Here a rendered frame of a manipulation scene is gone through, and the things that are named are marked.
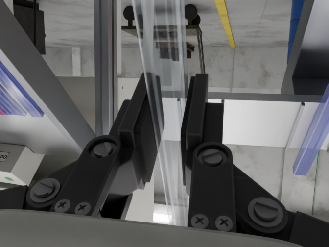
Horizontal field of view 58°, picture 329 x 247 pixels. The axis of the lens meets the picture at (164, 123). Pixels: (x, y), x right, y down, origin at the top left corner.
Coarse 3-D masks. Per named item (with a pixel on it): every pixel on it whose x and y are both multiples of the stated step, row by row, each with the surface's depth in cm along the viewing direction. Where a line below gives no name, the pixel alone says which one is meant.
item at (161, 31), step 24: (144, 0) 8; (168, 0) 8; (144, 24) 9; (168, 24) 9; (144, 48) 9; (168, 48) 9; (144, 72) 10; (168, 72) 10; (168, 96) 11; (168, 120) 12; (168, 144) 13; (168, 168) 14; (168, 192) 15; (168, 216) 17
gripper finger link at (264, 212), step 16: (192, 80) 12; (192, 96) 11; (192, 112) 10; (208, 112) 12; (192, 128) 10; (208, 128) 11; (192, 144) 10; (240, 176) 9; (240, 192) 9; (256, 192) 9; (240, 208) 8; (256, 208) 8; (272, 208) 8; (256, 224) 8; (272, 224) 8
